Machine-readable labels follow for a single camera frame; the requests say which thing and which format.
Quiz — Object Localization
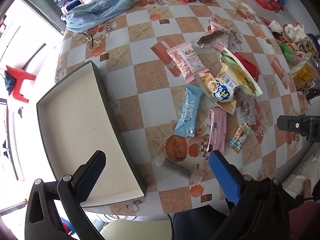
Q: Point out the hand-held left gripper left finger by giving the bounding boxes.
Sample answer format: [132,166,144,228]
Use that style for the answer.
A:
[24,150,107,240]

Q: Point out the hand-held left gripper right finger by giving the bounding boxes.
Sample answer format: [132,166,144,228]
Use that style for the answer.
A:
[209,150,304,240]

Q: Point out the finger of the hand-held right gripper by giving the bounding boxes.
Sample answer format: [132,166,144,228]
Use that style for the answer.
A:
[303,87,320,101]
[277,115,308,133]

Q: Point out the colourful cartoon candy packet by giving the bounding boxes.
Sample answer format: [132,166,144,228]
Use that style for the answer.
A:
[229,120,253,153]

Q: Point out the grey box with white inside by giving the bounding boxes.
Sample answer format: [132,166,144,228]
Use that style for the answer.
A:
[36,60,148,208]

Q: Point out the long pink snack packet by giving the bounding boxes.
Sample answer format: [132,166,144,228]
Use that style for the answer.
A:
[208,108,227,155]

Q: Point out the clear packet with brown snack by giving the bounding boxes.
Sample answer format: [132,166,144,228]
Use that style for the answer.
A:
[235,90,258,125]

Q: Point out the clear packet with dark stick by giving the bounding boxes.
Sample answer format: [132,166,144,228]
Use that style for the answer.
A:
[152,155,202,184]

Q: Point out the red snack packet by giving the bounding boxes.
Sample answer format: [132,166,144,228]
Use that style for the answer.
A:
[232,51,259,83]

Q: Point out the green yellow snack packet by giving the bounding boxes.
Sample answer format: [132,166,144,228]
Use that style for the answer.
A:
[220,49,263,97]

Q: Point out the light blue snack packet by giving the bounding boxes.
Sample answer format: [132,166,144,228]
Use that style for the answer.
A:
[174,84,205,138]

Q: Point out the white blue yellow snack packet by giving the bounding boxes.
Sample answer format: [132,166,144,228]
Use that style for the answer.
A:
[195,72,242,115]

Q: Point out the yellow box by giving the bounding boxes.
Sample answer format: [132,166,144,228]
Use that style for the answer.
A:
[290,61,318,90]

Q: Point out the person's dark blue trousers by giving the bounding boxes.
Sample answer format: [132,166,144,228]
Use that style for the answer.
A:
[172,204,235,240]

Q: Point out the cream chair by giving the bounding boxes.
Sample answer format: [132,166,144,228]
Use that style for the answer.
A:
[100,220,173,240]

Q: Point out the person's maroon clothing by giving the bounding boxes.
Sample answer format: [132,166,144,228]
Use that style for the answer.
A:
[287,200,320,240]

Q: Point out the pink edged white snack packet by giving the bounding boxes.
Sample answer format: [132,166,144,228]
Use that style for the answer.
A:
[209,20,237,52]

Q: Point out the clear packet with dark bar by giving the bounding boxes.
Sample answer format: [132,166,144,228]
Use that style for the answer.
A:
[191,29,229,49]

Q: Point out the red plastic stool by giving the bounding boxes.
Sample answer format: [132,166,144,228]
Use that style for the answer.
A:
[5,65,35,104]

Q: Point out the dark blue cloth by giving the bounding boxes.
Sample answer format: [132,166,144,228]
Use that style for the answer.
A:
[4,70,18,97]

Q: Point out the gold rimmed eyeglasses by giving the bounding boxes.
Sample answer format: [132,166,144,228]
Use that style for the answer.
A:
[75,32,103,52]

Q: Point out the light blue cloth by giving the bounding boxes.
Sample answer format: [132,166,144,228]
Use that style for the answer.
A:
[61,0,134,33]

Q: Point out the pink plastic toy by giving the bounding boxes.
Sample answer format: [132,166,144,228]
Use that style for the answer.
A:
[61,0,90,14]

